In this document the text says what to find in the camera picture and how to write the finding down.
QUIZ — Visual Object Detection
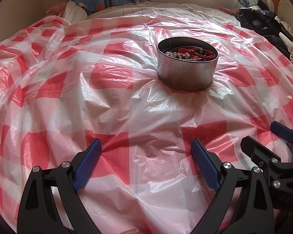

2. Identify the red cord green bead bracelet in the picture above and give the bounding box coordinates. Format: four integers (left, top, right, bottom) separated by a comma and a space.
177, 47, 216, 60

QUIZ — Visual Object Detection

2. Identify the striped white pillow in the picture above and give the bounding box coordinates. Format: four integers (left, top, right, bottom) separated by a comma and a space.
63, 1, 88, 24

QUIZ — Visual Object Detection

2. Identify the pink cloth by pillow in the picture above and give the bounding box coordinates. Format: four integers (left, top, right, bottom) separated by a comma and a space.
47, 2, 68, 17

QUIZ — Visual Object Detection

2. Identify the striped white bed sheet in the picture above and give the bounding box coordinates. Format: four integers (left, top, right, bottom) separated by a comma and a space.
87, 2, 241, 27

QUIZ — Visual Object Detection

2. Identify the black jacket pile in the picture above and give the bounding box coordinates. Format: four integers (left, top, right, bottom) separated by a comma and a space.
236, 0, 293, 63

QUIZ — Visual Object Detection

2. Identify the round silver metal tin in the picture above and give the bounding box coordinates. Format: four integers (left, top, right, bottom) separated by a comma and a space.
157, 36, 219, 91

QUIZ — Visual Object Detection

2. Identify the pink bead bracelet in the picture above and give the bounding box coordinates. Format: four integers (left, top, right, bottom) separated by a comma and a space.
164, 50, 201, 61

